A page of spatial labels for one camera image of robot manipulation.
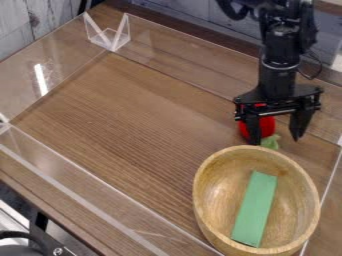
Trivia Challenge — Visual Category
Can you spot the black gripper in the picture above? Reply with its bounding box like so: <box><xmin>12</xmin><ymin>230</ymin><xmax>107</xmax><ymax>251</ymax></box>
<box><xmin>234</xmin><ymin>84</ymin><xmax>323</xmax><ymax>145</ymax></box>

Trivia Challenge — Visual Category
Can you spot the red plush strawberry toy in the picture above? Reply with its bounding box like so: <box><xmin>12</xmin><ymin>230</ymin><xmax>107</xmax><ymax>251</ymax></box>
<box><xmin>238</xmin><ymin>117</ymin><xmax>281</xmax><ymax>150</ymax></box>

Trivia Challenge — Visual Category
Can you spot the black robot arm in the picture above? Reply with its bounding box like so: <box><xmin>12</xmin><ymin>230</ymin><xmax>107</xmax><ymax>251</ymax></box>
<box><xmin>215</xmin><ymin>0</ymin><xmax>323</xmax><ymax>145</ymax></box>

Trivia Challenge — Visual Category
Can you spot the wooden oval bowl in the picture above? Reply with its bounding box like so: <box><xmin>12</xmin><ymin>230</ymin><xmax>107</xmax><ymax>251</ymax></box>
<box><xmin>192</xmin><ymin>145</ymin><xmax>321</xmax><ymax>256</ymax></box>

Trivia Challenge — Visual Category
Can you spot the green rectangular block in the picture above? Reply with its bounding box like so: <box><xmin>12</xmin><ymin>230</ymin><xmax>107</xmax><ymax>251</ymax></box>
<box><xmin>231</xmin><ymin>171</ymin><xmax>278</xmax><ymax>248</ymax></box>

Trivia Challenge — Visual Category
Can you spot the clear acrylic barrier panel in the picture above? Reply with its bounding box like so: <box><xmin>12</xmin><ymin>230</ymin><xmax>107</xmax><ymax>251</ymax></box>
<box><xmin>0</xmin><ymin>114</ymin><xmax>218</xmax><ymax>256</ymax></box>

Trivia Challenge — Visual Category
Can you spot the black table leg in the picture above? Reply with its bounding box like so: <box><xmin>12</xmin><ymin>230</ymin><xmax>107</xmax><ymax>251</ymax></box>
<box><xmin>29</xmin><ymin>210</ymin><xmax>48</xmax><ymax>238</ymax></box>

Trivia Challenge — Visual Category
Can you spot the clear acrylic corner bracket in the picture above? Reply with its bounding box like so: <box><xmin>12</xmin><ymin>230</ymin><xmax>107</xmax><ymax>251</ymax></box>
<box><xmin>83</xmin><ymin>13</ymin><xmax>131</xmax><ymax>52</ymax></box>

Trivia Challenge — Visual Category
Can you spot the black cable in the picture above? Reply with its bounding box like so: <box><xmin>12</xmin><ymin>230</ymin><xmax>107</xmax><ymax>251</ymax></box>
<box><xmin>0</xmin><ymin>227</ymin><xmax>45</xmax><ymax>256</ymax></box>

